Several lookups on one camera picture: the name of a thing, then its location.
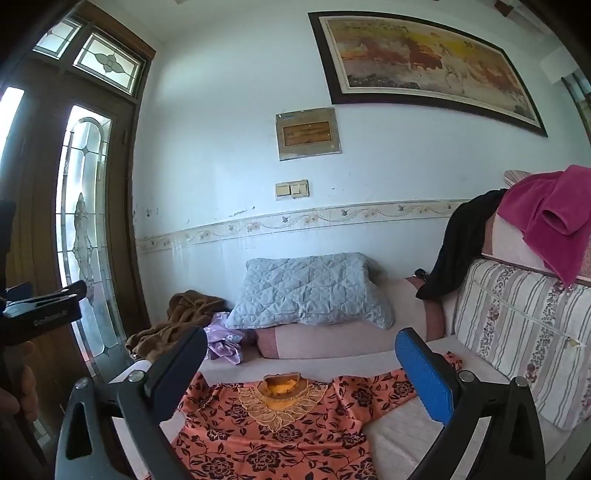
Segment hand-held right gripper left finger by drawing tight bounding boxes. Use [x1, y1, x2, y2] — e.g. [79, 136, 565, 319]
[54, 325, 208, 480]

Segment white-framed wall hanging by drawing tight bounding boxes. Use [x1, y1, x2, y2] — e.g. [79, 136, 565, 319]
[561, 71, 591, 139]

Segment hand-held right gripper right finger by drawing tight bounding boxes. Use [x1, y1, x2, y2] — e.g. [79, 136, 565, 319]
[394, 327, 548, 480]

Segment beige wall switch plate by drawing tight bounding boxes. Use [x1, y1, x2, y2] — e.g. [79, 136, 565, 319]
[275, 179, 309, 201]

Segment brown fleece blanket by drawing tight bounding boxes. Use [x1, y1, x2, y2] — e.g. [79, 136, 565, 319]
[126, 291, 227, 363]

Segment magenta towel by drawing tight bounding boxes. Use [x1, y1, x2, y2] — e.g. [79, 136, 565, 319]
[496, 165, 591, 288]

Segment striped floral cushion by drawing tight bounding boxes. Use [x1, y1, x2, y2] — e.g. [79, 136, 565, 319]
[452, 258, 591, 431]

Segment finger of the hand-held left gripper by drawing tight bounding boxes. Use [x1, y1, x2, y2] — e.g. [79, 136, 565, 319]
[4, 280, 88, 306]

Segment small framed wall picture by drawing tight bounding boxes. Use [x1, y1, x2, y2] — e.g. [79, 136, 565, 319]
[276, 107, 343, 161]

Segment large dark-framed painting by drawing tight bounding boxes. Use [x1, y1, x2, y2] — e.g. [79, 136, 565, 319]
[308, 11, 549, 138]

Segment wooden stained-glass door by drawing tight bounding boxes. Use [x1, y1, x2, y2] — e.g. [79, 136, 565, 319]
[0, 0, 158, 462]

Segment purple floral cloth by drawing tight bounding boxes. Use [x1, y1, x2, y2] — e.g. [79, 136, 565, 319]
[203, 311, 245, 365]

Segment grey quilted pillow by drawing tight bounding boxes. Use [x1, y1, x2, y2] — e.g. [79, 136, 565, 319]
[225, 252, 395, 329]

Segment person's left hand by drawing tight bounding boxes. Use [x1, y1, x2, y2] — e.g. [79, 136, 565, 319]
[17, 342, 40, 422]

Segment orange floral shirt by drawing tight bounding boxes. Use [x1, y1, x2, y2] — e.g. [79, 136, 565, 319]
[148, 353, 464, 480]

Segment black garment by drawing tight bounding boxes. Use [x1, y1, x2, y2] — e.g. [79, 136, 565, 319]
[416, 188, 506, 301]

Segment pink bolster cushion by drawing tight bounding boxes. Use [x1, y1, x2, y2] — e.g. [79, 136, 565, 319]
[255, 277, 446, 360]

